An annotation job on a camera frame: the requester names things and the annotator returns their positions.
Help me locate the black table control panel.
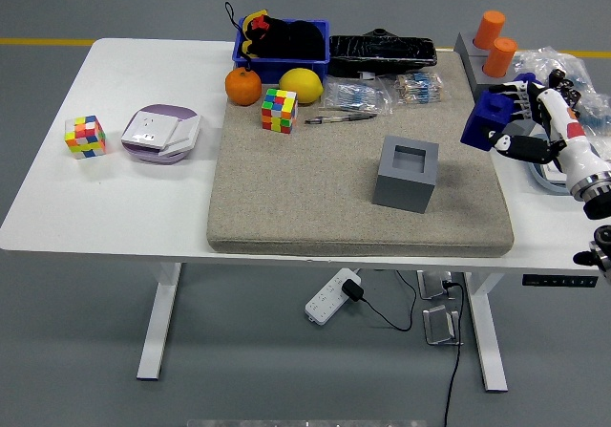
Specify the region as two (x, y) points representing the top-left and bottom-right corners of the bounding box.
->
(521, 274), (600, 288)

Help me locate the light blue tray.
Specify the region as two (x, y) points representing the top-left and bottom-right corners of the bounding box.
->
(524, 130), (573, 197)

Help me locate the orange cylinder seal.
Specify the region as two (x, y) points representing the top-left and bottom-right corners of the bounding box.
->
(482, 36), (519, 78)
(474, 10), (507, 50)

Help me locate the grey-brown fabric mat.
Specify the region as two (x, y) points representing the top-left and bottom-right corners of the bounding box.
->
(206, 49), (516, 258)

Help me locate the white wall socket panel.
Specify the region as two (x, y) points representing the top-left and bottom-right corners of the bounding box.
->
(120, 110), (179, 150)

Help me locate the clear plastic bags pile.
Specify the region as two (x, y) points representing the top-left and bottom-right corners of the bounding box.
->
(515, 47), (611, 135)

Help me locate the thin black adapter cable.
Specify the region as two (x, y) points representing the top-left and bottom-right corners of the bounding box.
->
(360, 270), (418, 331)

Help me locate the long black floor cable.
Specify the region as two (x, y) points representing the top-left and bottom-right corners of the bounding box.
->
(441, 279), (466, 427)

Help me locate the white switch panel frame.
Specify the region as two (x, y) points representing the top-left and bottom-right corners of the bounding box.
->
(158, 115), (202, 157)

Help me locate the yellow red toy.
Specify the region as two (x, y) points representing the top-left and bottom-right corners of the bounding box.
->
(241, 10), (271, 58)

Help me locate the blue plastic bin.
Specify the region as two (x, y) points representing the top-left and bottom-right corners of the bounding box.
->
(232, 17), (332, 86)

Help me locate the metal bracket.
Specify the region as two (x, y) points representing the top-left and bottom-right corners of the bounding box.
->
(416, 269), (459, 301)
(422, 304), (463, 347)

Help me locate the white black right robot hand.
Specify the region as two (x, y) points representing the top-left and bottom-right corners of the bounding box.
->
(481, 78), (611, 187)

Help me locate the white table leg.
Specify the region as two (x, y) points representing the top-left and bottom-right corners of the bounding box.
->
(465, 271), (509, 393)
(137, 262), (182, 381)

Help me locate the clear black pen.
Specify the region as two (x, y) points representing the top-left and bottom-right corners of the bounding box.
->
(305, 112), (378, 125)

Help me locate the black strap loop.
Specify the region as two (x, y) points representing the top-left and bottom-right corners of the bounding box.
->
(224, 1), (255, 73)

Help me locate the small resistor bag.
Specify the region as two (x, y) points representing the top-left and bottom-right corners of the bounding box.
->
(393, 71), (448, 106)

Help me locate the black fabric pouch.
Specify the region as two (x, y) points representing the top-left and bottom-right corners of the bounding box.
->
(247, 14), (327, 60)

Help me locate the orange tangerine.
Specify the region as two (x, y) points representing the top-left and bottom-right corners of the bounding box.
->
(224, 67), (263, 107)

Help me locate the purple plate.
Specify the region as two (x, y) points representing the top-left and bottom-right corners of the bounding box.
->
(121, 103), (201, 165)

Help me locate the black plug adapter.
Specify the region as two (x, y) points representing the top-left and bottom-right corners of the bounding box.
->
(341, 278), (365, 303)

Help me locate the colourful puzzle cube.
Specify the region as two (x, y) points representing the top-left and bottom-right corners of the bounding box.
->
(65, 114), (107, 160)
(261, 87), (300, 135)

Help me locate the white power strip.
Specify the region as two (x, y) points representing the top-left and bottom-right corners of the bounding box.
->
(305, 267), (362, 326)

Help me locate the yellow lemon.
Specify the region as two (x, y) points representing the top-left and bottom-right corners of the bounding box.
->
(279, 67), (325, 105)

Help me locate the large resistor bag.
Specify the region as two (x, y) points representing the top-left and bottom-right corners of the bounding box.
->
(324, 75), (395, 116)

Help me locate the black wrapped long case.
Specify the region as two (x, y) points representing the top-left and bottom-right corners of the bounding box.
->
(327, 28), (438, 78)

